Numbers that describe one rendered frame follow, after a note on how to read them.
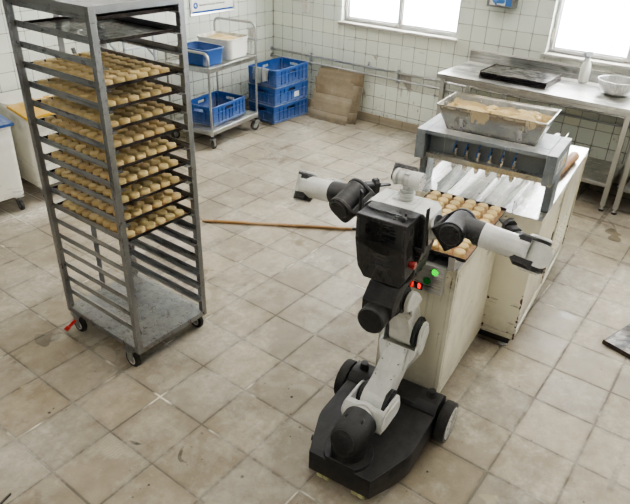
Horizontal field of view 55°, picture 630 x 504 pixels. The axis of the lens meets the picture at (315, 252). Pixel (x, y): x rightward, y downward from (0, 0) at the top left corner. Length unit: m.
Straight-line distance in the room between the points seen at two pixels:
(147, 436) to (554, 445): 1.92
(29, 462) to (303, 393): 1.30
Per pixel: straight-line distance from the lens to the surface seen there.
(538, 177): 3.20
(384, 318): 2.32
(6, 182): 5.20
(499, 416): 3.25
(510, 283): 3.43
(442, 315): 2.81
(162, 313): 3.55
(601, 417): 3.45
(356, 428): 2.56
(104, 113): 2.72
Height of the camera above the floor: 2.19
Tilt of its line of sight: 30 degrees down
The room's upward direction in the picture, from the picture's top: 2 degrees clockwise
